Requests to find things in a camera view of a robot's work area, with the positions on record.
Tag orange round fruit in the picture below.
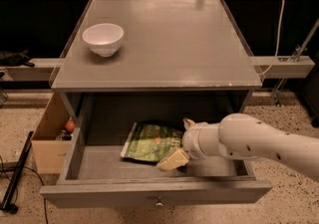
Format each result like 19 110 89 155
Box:
65 120 75 133

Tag brown cardboard box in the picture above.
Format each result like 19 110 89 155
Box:
31 94 73 174

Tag grey open top drawer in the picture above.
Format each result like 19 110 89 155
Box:
40 93 272 208

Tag black object on rail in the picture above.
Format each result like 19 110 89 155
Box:
0 51 35 67

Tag green jalapeno chip bag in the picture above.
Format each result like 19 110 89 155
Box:
121 122 183 162

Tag white ceramic bowl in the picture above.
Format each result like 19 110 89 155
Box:
82 23 124 57

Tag metal drawer knob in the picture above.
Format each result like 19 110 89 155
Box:
155 197 164 207

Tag black bar on floor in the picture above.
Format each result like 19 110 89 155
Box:
0 131 33 215

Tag white hanging cable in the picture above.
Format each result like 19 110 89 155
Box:
257 0 286 78

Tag black floor cable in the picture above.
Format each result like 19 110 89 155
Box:
0 156 50 224

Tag grey wooden cabinet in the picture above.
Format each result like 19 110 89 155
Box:
52 0 261 124

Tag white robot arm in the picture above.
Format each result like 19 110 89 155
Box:
158 113 319 181

